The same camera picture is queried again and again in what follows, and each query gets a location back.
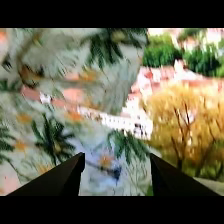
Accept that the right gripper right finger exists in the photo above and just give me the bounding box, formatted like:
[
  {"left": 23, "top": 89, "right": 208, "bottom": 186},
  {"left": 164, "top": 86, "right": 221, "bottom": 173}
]
[{"left": 149, "top": 152, "right": 220, "bottom": 197}]

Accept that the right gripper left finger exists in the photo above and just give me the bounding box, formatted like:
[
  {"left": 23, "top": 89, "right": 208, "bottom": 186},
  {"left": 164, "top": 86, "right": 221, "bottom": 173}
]
[{"left": 7, "top": 152, "right": 86, "bottom": 197}]

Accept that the palm print shirt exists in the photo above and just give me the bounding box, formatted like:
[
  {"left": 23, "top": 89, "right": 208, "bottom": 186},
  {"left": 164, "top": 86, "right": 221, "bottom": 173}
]
[{"left": 0, "top": 28, "right": 163, "bottom": 197}]

